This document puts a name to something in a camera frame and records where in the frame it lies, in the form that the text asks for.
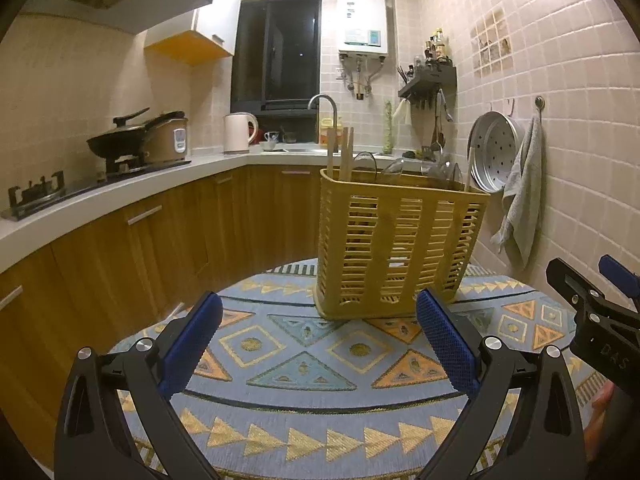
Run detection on person's right hand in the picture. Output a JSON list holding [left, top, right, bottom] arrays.
[[585, 385, 615, 466]]

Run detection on yellow slotted utensil basket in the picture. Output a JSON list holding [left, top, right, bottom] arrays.
[[314, 167, 492, 322]]

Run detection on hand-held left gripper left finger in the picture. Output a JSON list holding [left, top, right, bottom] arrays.
[[54, 290, 224, 480]]

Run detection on black wall spice rack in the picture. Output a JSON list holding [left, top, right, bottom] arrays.
[[398, 66, 457, 102]]

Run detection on green loofah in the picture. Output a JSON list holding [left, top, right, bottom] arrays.
[[382, 100, 394, 154]]

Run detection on white electric kettle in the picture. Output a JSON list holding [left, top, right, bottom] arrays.
[[222, 112, 259, 155]]

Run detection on grey hanging towel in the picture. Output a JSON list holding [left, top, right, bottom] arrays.
[[490, 115, 546, 269]]

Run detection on white water heater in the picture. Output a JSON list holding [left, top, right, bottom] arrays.
[[337, 0, 391, 58]]

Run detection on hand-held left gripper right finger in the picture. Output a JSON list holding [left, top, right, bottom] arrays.
[[415, 287, 587, 480]]

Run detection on dark window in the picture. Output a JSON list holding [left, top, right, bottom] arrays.
[[231, 0, 322, 113]]

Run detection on round metal steamer tray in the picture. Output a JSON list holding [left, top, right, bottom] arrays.
[[467, 112, 524, 194]]

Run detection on hanging metal ladle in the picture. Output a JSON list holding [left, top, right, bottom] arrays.
[[432, 90, 447, 154]]

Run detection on steel faucet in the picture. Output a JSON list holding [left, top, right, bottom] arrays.
[[307, 94, 339, 149]]

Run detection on black wok with lid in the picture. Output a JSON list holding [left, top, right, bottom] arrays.
[[86, 107, 152, 162]]

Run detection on wooden base cabinets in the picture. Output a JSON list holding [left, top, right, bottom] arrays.
[[0, 165, 326, 461]]

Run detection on black gas stove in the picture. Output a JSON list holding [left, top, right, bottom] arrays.
[[0, 160, 192, 221]]

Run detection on white wall cabinet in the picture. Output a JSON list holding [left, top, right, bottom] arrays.
[[145, 0, 245, 67]]

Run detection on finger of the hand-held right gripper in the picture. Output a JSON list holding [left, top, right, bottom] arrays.
[[546, 258, 604, 320], [599, 255, 640, 306]]

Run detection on patterned blue tablecloth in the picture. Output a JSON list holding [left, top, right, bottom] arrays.
[[107, 257, 616, 480]]

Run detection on brown rice cooker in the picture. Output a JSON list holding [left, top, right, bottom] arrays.
[[145, 112, 190, 163]]

